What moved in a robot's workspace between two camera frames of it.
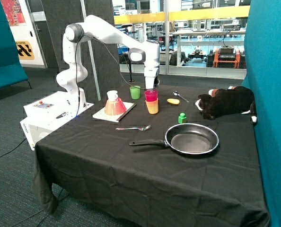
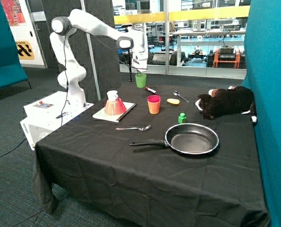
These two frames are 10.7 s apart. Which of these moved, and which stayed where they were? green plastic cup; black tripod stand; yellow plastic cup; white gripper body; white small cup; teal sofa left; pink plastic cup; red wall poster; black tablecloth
Moved: pink plastic cup; white gripper body; green plastic cup
Stayed: black tablecloth; teal sofa left; white small cup; black tripod stand; yellow plastic cup; red wall poster
